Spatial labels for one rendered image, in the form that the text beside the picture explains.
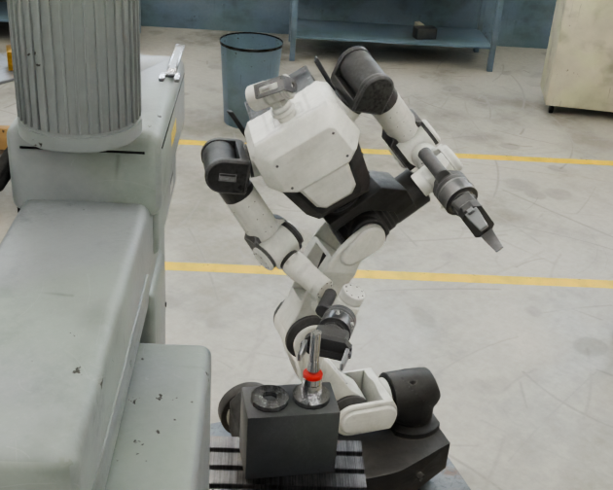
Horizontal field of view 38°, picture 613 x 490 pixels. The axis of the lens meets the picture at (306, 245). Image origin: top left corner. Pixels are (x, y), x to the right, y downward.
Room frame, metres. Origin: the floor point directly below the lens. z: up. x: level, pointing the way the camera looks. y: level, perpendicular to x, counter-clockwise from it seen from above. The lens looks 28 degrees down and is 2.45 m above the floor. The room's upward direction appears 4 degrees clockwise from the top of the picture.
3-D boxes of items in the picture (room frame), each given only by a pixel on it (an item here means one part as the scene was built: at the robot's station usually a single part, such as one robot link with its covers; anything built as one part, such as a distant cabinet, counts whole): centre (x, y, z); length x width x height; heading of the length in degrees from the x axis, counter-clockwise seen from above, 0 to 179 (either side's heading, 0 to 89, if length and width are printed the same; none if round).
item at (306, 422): (1.70, 0.01, 1.04); 0.22 x 0.12 x 0.20; 102
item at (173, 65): (1.80, 0.30, 1.89); 0.24 x 0.04 x 0.01; 4
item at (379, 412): (2.28, -0.19, 0.68); 0.21 x 0.20 x 0.13; 111
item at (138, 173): (1.63, 0.40, 1.81); 0.47 x 0.26 x 0.16; 4
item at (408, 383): (2.27, -0.16, 0.59); 0.64 x 0.52 x 0.33; 111
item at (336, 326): (1.90, -0.08, 1.18); 0.13 x 0.12 x 0.10; 76
